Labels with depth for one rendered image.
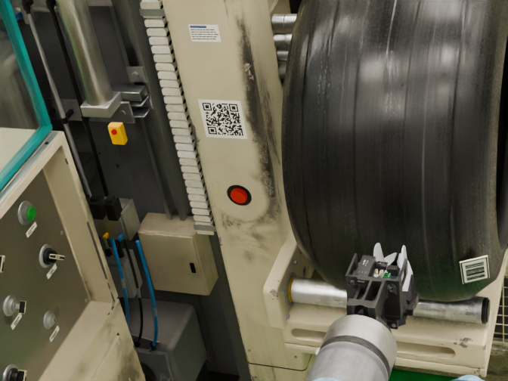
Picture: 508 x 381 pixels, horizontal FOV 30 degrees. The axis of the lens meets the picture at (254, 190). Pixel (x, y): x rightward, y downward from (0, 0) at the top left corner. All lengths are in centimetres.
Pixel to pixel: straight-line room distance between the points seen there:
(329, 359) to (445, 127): 36
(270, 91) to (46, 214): 43
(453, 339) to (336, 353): 54
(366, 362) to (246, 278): 71
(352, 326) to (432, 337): 49
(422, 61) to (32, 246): 70
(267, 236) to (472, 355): 41
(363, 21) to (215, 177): 46
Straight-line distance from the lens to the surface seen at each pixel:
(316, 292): 166
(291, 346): 174
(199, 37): 151
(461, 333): 164
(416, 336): 164
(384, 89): 130
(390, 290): 123
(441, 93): 128
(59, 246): 166
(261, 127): 157
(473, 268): 140
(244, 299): 184
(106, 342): 175
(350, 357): 111
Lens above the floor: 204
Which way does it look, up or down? 36 degrees down
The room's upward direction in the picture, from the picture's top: 11 degrees counter-clockwise
